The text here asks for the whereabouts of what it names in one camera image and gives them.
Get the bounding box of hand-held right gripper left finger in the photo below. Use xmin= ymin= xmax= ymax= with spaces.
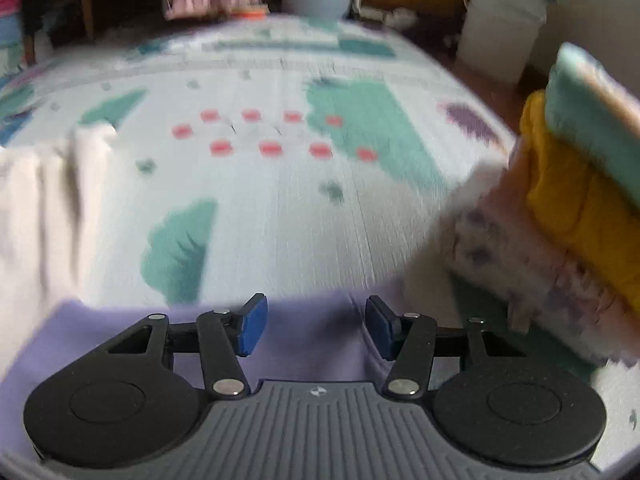
xmin=102 ymin=292 xmax=268 ymax=401

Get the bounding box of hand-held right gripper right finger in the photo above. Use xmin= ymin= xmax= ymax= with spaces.
xmin=365 ymin=295 xmax=526 ymax=401

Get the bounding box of purple and white sweatshirt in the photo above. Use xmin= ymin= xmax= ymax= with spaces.
xmin=0 ymin=125 xmax=416 ymax=461

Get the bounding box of yellow folded garment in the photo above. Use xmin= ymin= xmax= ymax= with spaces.
xmin=519 ymin=90 xmax=640 ymax=306

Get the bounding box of white crumpled cloth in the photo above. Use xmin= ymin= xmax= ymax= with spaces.
xmin=384 ymin=7 xmax=419 ymax=29

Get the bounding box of orange plastic object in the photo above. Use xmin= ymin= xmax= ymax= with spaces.
xmin=232 ymin=4 xmax=271 ymax=20

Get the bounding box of white bucket with teal lid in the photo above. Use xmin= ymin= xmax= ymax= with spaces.
xmin=456 ymin=0 xmax=558 ymax=86

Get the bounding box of dark wooden furniture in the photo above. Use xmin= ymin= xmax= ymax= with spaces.
xmin=20 ymin=0 xmax=166 ymax=63

